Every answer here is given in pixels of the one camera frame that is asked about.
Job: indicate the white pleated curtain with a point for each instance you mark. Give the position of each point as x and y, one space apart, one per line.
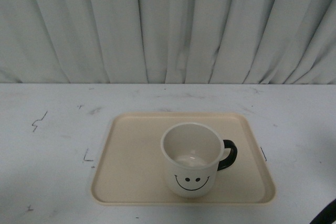
168 41

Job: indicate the beige rectangular plastic tray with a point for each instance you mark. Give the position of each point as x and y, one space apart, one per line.
130 171

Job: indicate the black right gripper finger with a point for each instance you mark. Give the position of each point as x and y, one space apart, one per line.
327 215

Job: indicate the white smiley mug black handle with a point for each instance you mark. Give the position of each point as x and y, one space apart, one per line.
193 154

